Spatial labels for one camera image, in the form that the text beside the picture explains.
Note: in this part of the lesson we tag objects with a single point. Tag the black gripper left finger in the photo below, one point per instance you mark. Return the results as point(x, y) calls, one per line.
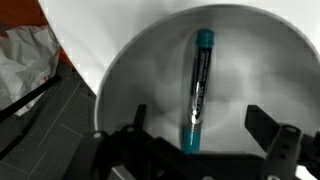
point(133, 156)

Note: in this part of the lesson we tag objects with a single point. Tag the white round bowl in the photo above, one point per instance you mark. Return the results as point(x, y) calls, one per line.
point(256, 66)

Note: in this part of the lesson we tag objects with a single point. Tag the teal and black marker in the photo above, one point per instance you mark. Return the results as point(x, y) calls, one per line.
point(200, 83)

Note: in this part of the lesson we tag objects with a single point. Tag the white crumpled plastic bag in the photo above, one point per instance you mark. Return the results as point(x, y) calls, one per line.
point(23, 63)

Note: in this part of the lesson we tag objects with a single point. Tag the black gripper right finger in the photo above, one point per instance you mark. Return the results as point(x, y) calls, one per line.
point(263, 128)

